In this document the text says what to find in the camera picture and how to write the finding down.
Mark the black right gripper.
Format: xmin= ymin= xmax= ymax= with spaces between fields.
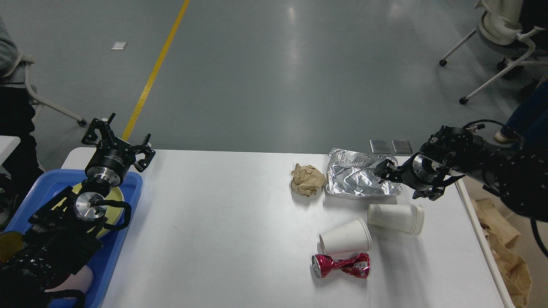
xmin=375 ymin=154 xmax=447 ymax=201

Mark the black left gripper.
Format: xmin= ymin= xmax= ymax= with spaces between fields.
xmin=81 ymin=113 xmax=156 ymax=189

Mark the aluminium foil tray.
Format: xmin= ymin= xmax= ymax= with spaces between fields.
xmin=325 ymin=148 xmax=403 ymax=199

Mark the yellow plate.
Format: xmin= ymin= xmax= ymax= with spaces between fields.
xmin=72 ymin=183 xmax=125 ymax=239

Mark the small brown paper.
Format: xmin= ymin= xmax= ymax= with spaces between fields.
xmin=290 ymin=163 xmax=326 ymax=198

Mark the pink mug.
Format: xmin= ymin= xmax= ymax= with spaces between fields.
xmin=45 ymin=266 xmax=94 ymax=294

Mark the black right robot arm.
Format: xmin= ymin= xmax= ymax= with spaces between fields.
xmin=373 ymin=119 xmax=548 ymax=254

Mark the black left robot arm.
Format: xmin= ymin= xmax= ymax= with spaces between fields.
xmin=1 ymin=113 xmax=156 ymax=308

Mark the right metal floor plate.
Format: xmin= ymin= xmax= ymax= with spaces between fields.
xmin=391 ymin=139 xmax=414 ymax=154

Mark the metal floor plate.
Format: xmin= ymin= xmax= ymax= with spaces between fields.
xmin=391 ymin=139 xmax=414 ymax=154
xmin=369 ymin=139 xmax=392 ymax=154

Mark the white paper cup behind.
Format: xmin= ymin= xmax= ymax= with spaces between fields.
xmin=368 ymin=204 xmax=425 ymax=236

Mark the white paper cup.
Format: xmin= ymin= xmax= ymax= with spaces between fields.
xmin=319 ymin=218 xmax=372 ymax=255
xmin=368 ymin=204 xmax=425 ymax=236

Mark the left metal floor plate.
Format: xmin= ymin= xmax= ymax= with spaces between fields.
xmin=369 ymin=139 xmax=392 ymax=154

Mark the white paper cup front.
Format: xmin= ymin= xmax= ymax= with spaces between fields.
xmin=319 ymin=218 xmax=372 ymax=255

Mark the blue plastic tray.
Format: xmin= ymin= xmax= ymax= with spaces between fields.
xmin=5 ymin=169 xmax=143 ymax=308

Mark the crushed red soda can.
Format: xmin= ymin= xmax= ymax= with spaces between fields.
xmin=311 ymin=253 xmax=371 ymax=279

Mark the brown paper in bin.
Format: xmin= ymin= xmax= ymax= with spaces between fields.
xmin=472 ymin=199 xmax=532 ymax=308

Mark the person in black left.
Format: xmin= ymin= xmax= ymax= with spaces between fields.
xmin=0 ymin=20 xmax=44 ymax=229

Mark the small white side table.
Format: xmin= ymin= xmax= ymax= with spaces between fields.
xmin=0 ymin=135 xmax=20 ymax=165

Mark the person in dark blue jeans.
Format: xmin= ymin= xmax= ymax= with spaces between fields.
xmin=493 ymin=81 xmax=548 ymax=148

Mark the beige plastic bin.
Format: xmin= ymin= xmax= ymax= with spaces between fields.
xmin=456 ymin=177 xmax=547 ymax=308

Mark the white office chair left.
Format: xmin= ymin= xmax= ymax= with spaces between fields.
xmin=0 ymin=51 xmax=88 ymax=127

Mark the white office chair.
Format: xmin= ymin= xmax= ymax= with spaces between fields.
xmin=439 ymin=0 xmax=547 ymax=105
xmin=0 ymin=51 xmax=88 ymax=127

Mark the white office chair right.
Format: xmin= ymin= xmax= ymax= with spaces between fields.
xmin=439 ymin=0 xmax=547 ymax=105

